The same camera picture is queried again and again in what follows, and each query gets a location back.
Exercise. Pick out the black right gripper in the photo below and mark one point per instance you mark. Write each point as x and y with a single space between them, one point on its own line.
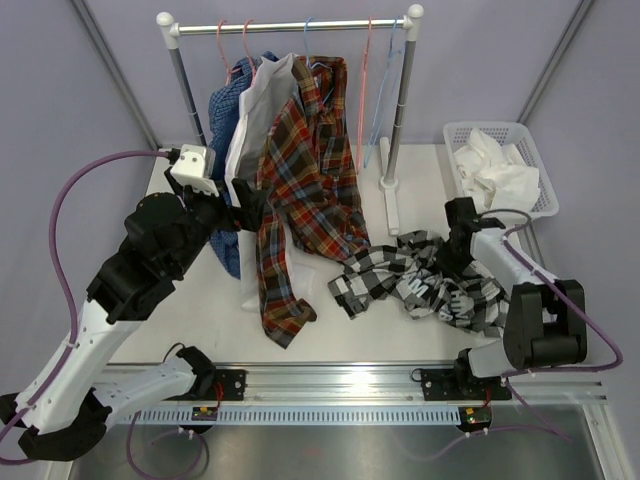
447 266

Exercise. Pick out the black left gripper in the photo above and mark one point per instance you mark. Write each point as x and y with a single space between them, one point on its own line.
251 205

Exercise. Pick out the white linen shirt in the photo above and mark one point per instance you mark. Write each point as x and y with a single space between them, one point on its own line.
495 176

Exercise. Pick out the black white checked shirt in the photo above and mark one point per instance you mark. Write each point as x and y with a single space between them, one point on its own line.
407 271

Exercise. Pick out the blue plastic hanger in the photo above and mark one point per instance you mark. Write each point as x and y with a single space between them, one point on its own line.
385 87

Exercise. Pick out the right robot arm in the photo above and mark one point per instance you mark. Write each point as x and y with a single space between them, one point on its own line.
543 327

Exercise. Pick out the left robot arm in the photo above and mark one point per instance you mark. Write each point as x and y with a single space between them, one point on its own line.
63 414

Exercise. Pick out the red brown plaid shirt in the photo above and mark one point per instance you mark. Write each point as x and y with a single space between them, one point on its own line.
313 200

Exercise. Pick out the white hanging shirt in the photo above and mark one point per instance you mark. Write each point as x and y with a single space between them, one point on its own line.
259 106

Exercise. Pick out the blue checked shirt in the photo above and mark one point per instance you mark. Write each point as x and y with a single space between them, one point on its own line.
223 113

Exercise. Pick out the blue hanger on rack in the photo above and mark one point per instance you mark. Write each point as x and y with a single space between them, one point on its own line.
324 72

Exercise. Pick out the white plastic basket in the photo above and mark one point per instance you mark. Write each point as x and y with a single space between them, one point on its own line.
456 133

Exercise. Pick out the metal clothes rack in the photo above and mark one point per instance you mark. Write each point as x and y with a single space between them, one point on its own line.
389 148

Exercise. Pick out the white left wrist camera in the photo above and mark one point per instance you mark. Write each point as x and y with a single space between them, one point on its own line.
194 168

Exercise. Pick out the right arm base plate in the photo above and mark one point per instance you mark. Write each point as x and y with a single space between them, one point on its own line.
445 384

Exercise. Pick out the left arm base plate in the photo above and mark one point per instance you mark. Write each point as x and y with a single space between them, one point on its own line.
230 382

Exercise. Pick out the aluminium mounting rail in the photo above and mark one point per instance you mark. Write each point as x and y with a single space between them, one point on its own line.
391 384

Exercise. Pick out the white slotted cable duct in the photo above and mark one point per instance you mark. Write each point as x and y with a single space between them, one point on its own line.
301 415

